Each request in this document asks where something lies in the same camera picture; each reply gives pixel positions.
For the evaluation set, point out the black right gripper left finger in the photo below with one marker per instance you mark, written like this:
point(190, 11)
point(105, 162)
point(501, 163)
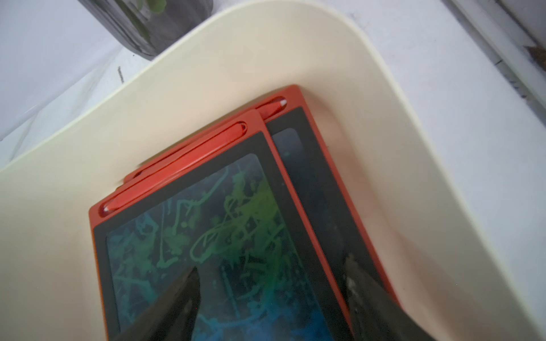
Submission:
point(174, 314)

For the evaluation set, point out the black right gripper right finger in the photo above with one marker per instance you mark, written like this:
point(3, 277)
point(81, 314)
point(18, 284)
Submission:
point(374, 314)

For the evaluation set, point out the red writing tablet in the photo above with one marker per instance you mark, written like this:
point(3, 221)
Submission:
point(225, 207)
point(336, 223)

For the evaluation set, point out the cream plastic storage box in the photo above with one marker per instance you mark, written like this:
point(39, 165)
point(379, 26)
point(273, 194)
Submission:
point(444, 160)

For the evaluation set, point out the dark glass vase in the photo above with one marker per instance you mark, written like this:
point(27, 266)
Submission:
point(148, 28)

